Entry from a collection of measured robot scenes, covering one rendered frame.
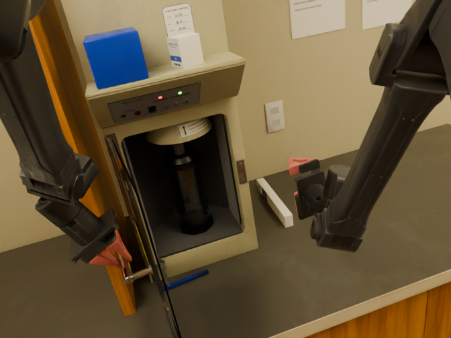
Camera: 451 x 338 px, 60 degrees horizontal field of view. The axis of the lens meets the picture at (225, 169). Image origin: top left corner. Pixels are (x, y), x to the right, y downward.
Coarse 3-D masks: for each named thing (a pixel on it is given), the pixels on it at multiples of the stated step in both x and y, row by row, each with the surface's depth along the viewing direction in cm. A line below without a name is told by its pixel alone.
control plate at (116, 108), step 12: (192, 84) 80; (144, 96) 78; (156, 96) 79; (168, 96) 81; (180, 96) 82; (192, 96) 84; (120, 108) 79; (132, 108) 81; (144, 108) 82; (156, 108) 84; (168, 108) 85; (120, 120) 84
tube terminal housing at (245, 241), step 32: (64, 0) 75; (96, 0) 77; (128, 0) 78; (160, 0) 80; (192, 0) 82; (96, 32) 79; (160, 32) 83; (224, 32) 86; (160, 64) 85; (128, 128) 89; (192, 256) 108; (224, 256) 111
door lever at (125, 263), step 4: (120, 256) 77; (120, 260) 76; (124, 260) 75; (128, 260) 75; (124, 264) 74; (128, 264) 74; (148, 264) 72; (124, 268) 73; (128, 268) 73; (148, 268) 72; (124, 272) 72; (128, 272) 72; (136, 272) 72; (140, 272) 72; (144, 272) 72; (148, 272) 72; (124, 276) 71; (128, 276) 71; (132, 276) 71; (136, 276) 71; (140, 276) 72; (152, 276) 72; (124, 280) 71; (128, 280) 71; (132, 280) 71
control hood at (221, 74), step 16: (208, 64) 78; (224, 64) 78; (240, 64) 79; (144, 80) 75; (160, 80) 75; (176, 80) 77; (192, 80) 78; (208, 80) 80; (224, 80) 82; (240, 80) 85; (96, 96) 73; (112, 96) 74; (128, 96) 76; (208, 96) 86; (224, 96) 89; (96, 112) 78
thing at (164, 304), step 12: (120, 168) 69; (120, 180) 86; (132, 192) 61; (132, 204) 61; (132, 216) 83; (144, 240) 65; (156, 276) 68; (156, 288) 80; (168, 312) 72; (168, 324) 77
